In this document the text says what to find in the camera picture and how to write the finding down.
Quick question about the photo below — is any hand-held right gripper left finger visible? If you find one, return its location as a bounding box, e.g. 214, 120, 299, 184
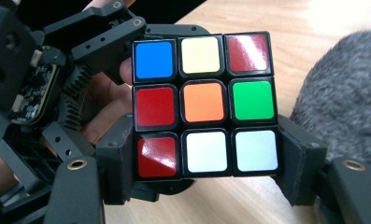
95, 113, 136, 204

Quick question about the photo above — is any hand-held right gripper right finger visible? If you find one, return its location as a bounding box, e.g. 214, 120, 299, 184
275, 115, 327, 206

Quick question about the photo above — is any grey fuzzy cloth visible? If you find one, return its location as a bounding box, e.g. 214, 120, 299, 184
290, 29, 371, 175

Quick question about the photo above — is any multicoloured puzzle cube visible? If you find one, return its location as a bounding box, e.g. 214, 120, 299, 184
131, 31, 280, 183

